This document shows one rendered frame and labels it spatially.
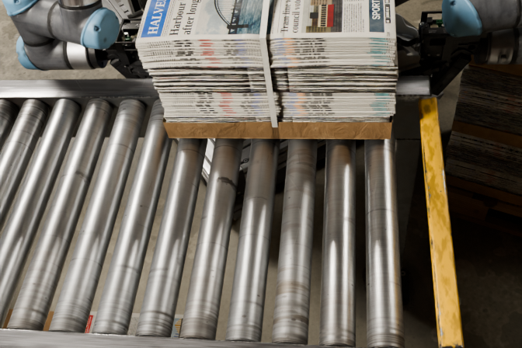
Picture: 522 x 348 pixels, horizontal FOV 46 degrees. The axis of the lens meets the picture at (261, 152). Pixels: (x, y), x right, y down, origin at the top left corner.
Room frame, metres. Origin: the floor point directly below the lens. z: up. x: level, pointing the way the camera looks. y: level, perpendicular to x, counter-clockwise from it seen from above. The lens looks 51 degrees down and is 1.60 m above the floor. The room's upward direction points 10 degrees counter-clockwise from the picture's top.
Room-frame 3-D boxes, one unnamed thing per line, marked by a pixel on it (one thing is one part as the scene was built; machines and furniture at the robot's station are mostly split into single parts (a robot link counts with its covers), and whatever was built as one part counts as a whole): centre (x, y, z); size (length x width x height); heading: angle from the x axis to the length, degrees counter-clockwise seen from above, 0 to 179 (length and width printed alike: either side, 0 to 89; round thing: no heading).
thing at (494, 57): (0.79, -0.46, 0.80); 0.08 x 0.05 x 0.08; 167
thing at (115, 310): (0.59, 0.21, 0.77); 0.47 x 0.05 x 0.05; 167
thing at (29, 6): (0.98, 0.37, 0.90); 0.11 x 0.08 x 0.11; 58
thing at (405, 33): (0.88, -0.29, 0.81); 0.09 x 0.03 x 0.06; 50
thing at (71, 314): (0.60, 0.27, 0.77); 0.47 x 0.05 x 0.05; 167
